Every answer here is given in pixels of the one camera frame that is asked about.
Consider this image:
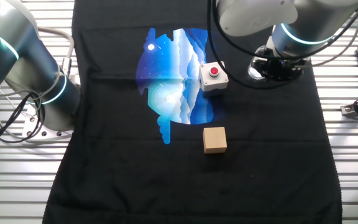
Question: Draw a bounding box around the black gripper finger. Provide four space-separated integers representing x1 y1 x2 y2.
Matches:
257 60 272 80

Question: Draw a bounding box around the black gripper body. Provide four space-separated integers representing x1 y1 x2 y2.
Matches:
264 58 304 83

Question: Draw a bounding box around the clear glass jar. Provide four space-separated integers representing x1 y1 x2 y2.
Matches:
247 45 270 80

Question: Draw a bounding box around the grey box with red button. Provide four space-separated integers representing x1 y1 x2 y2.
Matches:
199 60 229 93

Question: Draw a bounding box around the wooden cube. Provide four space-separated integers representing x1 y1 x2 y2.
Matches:
202 126 228 154

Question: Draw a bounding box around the black cloth with blue print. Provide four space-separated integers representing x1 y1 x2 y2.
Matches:
42 0 343 224

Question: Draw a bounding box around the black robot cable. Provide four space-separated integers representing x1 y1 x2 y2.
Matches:
206 0 306 91
211 0 358 62

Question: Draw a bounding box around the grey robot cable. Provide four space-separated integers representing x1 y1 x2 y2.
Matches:
311 12 358 68

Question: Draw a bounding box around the grey robot hose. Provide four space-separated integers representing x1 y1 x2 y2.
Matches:
34 26 76 78

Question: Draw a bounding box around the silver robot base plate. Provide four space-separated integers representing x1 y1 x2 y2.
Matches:
23 107 74 138

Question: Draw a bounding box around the black base cable bundle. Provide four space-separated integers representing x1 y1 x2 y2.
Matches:
0 91 46 150

